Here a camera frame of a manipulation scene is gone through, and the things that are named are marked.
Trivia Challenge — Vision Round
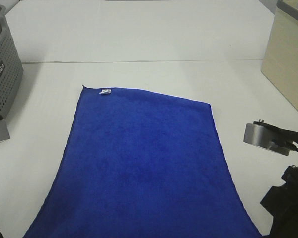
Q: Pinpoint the grey perforated plastic basket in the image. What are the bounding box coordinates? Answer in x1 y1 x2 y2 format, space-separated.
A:
0 5 24 119

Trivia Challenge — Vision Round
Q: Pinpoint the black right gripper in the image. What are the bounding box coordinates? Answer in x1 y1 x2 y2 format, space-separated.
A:
260 165 298 238

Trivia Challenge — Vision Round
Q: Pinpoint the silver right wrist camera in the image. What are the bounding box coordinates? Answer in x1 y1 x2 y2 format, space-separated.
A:
243 121 298 156

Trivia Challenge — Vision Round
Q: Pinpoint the beige fabric storage box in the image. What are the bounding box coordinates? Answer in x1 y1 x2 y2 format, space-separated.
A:
261 0 298 111

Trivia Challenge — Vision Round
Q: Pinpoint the blue microfibre towel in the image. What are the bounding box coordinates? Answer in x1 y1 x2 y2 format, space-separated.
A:
25 87 261 238

